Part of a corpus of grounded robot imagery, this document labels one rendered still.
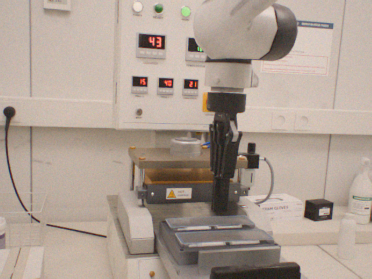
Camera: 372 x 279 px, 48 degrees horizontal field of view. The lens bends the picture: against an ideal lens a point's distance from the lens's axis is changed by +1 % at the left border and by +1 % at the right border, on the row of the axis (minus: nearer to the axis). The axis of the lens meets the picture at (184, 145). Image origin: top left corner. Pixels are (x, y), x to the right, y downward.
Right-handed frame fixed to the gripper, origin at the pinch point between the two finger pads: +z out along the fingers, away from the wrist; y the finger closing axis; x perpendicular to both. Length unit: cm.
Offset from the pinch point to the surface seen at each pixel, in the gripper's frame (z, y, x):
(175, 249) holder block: 8.5, 5.9, -10.1
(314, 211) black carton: 24, -59, 59
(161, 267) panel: 17.1, -4.7, -10.3
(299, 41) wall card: -40, -79, 57
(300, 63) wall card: -31, -79, 59
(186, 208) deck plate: 14.6, -35.7, 2.8
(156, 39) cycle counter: -33, -38, -7
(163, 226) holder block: 8.1, -4.8, -10.3
